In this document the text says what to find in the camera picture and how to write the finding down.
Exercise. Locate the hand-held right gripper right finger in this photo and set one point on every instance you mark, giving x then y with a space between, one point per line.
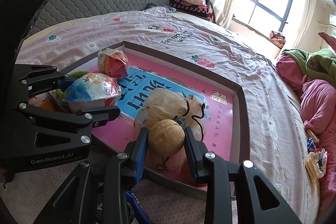
190 153

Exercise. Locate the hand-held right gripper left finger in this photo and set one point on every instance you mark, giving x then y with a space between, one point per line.
141 153

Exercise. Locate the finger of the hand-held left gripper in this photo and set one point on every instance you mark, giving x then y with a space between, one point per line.
39 77
68 117

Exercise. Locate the orange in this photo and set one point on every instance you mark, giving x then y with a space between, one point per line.
47 106
187 170

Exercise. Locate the walnut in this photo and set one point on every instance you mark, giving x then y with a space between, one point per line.
166 137

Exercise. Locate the blue bagged snack cup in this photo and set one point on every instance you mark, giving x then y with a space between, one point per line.
89 90

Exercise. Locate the grey cardboard box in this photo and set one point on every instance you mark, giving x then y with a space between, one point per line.
223 119

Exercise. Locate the red bagged snack cup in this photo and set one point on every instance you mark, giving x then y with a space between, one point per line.
114 64

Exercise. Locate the green scrub sponge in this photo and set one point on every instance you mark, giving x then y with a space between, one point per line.
77 74

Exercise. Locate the blue cookie packet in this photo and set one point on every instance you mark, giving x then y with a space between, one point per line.
132 200

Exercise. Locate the cream mesh pouch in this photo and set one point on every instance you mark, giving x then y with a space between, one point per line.
162 100

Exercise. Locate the printed bed sheet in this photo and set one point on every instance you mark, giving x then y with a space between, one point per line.
183 37

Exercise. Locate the small blue snack packet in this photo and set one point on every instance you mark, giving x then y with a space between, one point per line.
312 144

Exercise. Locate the small cracker packet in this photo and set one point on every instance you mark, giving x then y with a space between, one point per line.
312 134

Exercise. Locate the large cracker packet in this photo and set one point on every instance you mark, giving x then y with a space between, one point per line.
313 169

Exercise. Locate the patterned white cloth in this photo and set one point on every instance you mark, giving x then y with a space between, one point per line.
319 154

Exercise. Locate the dark patterned cloth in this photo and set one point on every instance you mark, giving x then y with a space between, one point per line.
158 7

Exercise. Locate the pink quilt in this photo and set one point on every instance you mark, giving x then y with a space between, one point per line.
320 100

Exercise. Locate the folded cloth on windowsill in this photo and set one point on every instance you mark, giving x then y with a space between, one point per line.
277 39

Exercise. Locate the green jacket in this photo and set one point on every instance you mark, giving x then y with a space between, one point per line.
312 62

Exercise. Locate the stack of folded blankets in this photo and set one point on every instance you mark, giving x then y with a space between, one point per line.
189 1

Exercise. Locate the pink quilted cushion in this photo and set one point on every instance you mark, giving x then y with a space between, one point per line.
329 41

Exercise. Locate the white air conditioner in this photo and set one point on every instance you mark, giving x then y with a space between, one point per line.
332 20

